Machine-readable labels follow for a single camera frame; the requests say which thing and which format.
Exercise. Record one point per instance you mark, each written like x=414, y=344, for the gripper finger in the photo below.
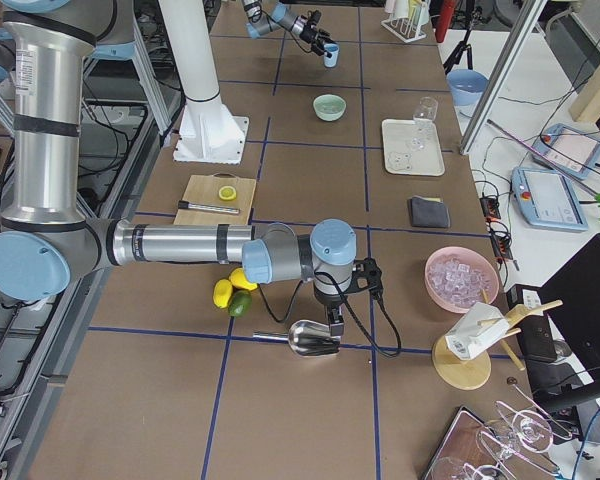
x=339, y=326
x=331, y=319
x=325, y=48

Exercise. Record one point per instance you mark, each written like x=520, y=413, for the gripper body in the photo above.
x=307, y=33
x=328, y=301

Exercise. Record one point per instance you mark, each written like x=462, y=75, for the light blue plastic cup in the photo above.
x=331, y=61

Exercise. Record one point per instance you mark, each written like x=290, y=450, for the green bowl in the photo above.
x=329, y=107

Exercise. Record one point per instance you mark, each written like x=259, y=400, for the metal ice scoop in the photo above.
x=306, y=338

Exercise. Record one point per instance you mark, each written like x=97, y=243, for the pink bowl with ice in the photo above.
x=457, y=277

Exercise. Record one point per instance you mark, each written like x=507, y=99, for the blue bowl off table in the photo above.
x=466, y=86

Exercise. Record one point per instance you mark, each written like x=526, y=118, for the green lime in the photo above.
x=239, y=303

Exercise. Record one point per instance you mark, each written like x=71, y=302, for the whole yellow lemon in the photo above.
x=222, y=293

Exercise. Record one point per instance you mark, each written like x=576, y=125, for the grey folded cloth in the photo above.
x=428, y=213

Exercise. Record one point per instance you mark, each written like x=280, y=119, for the clear wine glass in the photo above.
x=424, y=116

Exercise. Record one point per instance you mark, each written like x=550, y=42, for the halved lemon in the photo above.
x=227, y=193

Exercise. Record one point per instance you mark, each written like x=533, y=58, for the cream bear tray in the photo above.
x=411, y=148

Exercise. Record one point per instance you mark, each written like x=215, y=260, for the wooden round stand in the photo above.
x=460, y=356

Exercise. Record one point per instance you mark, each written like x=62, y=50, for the wooden cutting board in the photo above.
x=203, y=189

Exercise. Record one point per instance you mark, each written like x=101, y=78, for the black tripod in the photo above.
x=472, y=17

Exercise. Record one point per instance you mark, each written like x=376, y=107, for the long metal rod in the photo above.
x=548, y=162

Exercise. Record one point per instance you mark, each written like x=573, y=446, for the blue teach pendant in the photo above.
x=570, y=148
x=546, y=199

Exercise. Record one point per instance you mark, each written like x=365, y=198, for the black monitor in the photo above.
x=577, y=285

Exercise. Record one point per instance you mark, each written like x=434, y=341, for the white wire cup rack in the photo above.
x=406, y=19

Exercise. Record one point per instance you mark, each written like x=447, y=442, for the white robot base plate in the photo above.
x=209, y=133

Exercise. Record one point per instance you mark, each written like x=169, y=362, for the aluminium frame post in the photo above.
x=513, y=46

